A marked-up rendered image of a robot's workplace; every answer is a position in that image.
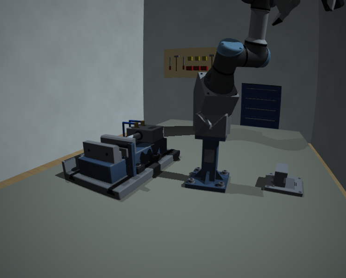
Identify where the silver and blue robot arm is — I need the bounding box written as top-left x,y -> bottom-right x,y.
204,0 -> 276,94

